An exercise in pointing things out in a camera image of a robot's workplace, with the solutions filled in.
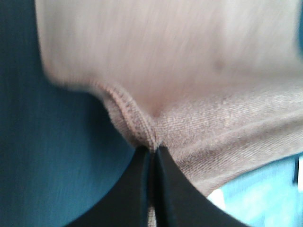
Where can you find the brown towel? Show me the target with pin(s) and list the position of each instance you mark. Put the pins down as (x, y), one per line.
(216, 84)

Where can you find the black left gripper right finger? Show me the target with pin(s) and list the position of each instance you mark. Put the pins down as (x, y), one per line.
(178, 203)

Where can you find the black table cloth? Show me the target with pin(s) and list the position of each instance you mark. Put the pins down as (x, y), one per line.
(60, 153)

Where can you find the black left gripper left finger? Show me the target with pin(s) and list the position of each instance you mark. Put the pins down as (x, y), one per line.
(126, 204)

